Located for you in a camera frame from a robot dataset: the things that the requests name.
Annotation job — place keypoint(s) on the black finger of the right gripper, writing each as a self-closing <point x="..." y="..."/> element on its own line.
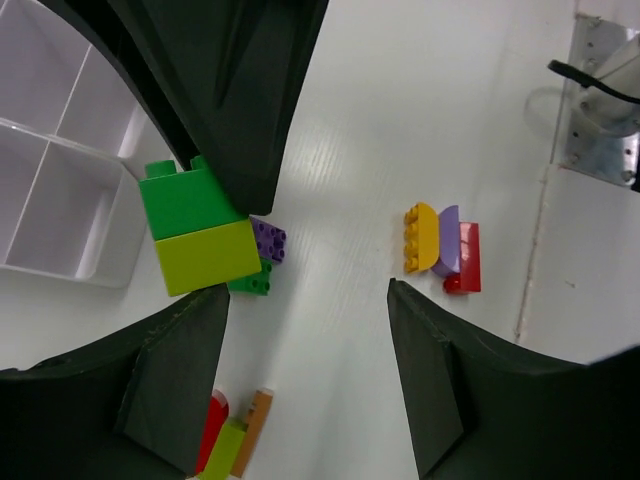
<point x="218" y="78"/>

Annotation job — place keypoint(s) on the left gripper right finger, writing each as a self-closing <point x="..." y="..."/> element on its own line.
<point x="480" y="407"/>

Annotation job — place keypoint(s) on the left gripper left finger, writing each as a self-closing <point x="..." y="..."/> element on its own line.
<point x="132" y="405"/>

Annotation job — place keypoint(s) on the brown lego plate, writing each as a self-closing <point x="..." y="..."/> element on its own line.
<point x="255" y="420"/>

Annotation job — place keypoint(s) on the long red lego brick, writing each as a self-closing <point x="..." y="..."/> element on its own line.
<point x="468" y="279"/>

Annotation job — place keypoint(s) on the dark green lego brick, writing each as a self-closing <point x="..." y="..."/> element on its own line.
<point x="180" y="202"/>

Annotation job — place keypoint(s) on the lavender curved lego brick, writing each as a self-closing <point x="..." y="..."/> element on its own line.
<point x="448" y="262"/>

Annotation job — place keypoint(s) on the lime green lego brick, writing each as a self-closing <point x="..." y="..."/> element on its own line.
<point x="208" y="257"/>

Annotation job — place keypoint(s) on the yellow lego brick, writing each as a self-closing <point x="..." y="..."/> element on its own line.
<point x="421" y="238"/>

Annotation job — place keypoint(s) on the small green lego brick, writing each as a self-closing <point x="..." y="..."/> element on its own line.
<point x="256" y="284"/>

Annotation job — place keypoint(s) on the purple lego plate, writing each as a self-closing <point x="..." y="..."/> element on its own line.
<point x="270" y="240"/>

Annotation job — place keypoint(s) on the right white compartment tray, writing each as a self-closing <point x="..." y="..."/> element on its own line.
<point x="55" y="82"/>

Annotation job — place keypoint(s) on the white compartment tray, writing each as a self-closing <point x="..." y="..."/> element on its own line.
<point x="55" y="82"/>
<point x="66" y="212"/>

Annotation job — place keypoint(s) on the left white compartment tray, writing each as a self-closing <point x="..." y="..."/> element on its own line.
<point x="66" y="212"/>

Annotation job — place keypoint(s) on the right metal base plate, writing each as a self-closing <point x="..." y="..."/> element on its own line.
<point x="598" y="124"/>

